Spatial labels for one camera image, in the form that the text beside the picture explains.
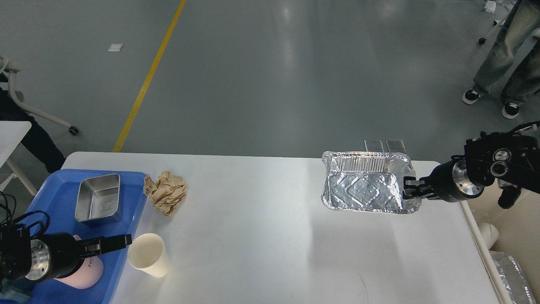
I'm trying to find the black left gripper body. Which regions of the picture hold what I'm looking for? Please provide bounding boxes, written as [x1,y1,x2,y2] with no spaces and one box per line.
[25,233,84,282]

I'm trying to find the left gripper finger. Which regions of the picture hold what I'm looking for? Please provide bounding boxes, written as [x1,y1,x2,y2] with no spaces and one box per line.
[80,233,132,258]

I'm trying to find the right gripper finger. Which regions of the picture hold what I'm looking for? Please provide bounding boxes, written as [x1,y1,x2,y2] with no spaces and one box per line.
[403,176,437,200]

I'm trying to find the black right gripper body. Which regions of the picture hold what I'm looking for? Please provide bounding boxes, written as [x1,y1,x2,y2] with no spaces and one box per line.
[428,160,484,202]

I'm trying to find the pink plastic mug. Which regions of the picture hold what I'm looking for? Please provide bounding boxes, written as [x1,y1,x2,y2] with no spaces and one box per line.
[54,256,104,289]

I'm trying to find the aluminium foil tray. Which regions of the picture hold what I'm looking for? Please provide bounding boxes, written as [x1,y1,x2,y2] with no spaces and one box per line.
[321,151,422,214]

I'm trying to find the stainless steel rectangular tray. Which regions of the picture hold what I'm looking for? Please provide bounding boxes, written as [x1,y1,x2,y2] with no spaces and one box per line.
[74,174,122,226]

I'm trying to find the cream paper cup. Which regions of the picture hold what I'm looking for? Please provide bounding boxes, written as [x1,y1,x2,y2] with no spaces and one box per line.
[127,233,170,278]

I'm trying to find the brown paper ball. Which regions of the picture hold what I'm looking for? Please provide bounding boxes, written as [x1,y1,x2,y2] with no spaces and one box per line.
[143,171,188,216]

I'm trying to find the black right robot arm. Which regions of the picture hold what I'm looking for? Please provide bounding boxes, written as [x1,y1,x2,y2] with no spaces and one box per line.
[402,121,540,209]

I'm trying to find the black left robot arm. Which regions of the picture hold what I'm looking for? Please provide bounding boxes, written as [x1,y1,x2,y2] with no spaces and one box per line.
[0,193,132,289]

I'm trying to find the blue plastic tray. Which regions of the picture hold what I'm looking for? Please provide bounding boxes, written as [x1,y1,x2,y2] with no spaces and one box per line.
[27,169,146,304]

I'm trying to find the white plastic bin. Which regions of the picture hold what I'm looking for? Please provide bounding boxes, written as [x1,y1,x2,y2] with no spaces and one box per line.
[458,185,540,304]

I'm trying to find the foil tray in bin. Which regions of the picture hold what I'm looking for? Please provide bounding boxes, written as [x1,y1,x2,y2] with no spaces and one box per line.
[490,251,536,304]

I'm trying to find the seated person leg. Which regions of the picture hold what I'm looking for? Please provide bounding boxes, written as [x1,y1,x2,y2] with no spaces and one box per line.
[0,90,66,173]

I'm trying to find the white side table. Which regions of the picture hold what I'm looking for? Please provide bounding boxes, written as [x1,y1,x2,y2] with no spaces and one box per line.
[0,121,38,196]

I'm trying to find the person in light jeans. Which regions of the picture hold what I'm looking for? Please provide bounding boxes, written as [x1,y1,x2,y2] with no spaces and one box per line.
[462,0,540,119]

